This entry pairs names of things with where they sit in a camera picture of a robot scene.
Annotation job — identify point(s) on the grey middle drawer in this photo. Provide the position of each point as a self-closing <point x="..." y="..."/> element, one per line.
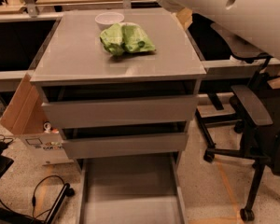
<point x="125" y="145"/>

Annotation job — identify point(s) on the grey drawer cabinet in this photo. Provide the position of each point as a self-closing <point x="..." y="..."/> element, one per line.
<point x="75" y="67"/>

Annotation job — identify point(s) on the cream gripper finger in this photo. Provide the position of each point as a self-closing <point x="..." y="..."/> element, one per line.
<point x="184" y="18"/>

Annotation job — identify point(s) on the brown cardboard box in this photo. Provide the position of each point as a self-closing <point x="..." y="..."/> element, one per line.
<point x="25" y="117"/>

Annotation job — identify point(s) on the white ceramic bowl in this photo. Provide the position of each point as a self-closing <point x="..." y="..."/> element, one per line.
<point x="107" y="19"/>

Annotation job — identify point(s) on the grey open bottom drawer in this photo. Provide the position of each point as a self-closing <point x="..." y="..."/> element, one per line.
<point x="142" y="189"/>

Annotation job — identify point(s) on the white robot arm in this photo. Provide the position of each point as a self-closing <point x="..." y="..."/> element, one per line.
<point x="256" y="21"/>

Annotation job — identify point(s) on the grey top drawer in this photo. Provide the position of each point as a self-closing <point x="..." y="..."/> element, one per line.
<point x="115" y="112"/>

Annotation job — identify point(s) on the green rice chip bag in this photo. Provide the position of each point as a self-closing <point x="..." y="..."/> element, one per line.
<point x="126" y="37"/>

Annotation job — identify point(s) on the black office chair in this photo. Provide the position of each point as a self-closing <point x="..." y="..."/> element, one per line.
<point x="257" y="117"/>

